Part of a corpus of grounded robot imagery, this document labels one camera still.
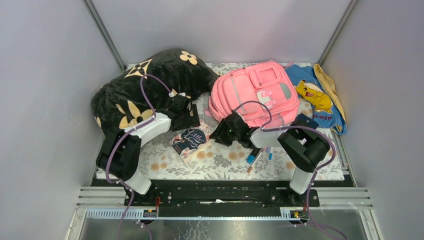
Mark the white marker with brown cap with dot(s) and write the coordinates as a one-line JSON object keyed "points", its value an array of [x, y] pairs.
{"points": [[255, 160]]}

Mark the floral table mat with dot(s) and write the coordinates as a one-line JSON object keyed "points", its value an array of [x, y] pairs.
{"points": [[214, 161]]}

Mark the blue Pokemon t-shirt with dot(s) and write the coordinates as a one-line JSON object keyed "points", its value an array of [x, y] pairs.
{"points": [[309, 89]]}

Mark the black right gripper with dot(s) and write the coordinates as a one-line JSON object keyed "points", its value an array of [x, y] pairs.
{"points": [[219, 132]]}

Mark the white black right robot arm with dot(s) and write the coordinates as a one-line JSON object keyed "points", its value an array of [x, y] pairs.
{"points": [[303, 143]]}

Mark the black highlighter with blue cap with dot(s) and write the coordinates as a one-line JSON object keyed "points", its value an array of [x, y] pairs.
{"points": [[253, 154]]}

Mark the pink student backpack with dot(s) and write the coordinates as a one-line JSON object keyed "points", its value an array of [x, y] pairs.
{"points": [[262, 94]]}

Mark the white marker with blue cap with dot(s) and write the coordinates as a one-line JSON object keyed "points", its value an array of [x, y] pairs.
{"points": [[270, 153]]}

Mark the navy blue wallet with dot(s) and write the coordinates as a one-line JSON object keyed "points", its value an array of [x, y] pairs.
{"points": [[303, 120]]}

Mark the black pillow with beige flowers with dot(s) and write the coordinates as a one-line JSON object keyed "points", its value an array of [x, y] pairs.
{"points": [[131, 97]]}

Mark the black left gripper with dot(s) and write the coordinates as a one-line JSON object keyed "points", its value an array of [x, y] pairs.
{"points": [[187, 117]]}

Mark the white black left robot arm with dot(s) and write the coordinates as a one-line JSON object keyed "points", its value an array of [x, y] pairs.
{"points": [[120, 150]]}

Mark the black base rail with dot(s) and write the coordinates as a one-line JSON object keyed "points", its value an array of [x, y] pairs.
{"points": [[210, 198]]}

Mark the Little Women book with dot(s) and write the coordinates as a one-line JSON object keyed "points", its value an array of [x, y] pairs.
{"points": [[191, 140]]}

